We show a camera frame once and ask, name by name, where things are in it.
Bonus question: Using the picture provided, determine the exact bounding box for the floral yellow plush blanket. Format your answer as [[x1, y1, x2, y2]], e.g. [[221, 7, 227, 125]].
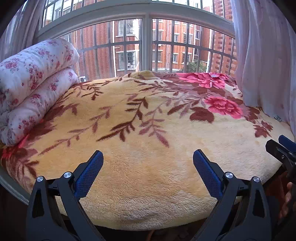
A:
[[1, 71, 294, 230]]

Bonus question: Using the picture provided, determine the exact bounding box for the sheer curtain left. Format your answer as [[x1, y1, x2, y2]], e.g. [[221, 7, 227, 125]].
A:
[[1, 0, 46, 61]]

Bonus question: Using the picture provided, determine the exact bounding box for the sheer white curtain right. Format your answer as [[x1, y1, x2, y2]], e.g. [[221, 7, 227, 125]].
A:
[[231, 1, 295, 133]]

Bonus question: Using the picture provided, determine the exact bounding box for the folded white floral quilt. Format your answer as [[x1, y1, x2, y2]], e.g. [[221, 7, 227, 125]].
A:
[[1, 39, 79, 146]]

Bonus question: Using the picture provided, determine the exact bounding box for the person's right hand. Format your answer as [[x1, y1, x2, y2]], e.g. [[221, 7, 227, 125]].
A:
[[279, 182, 293, 219]]

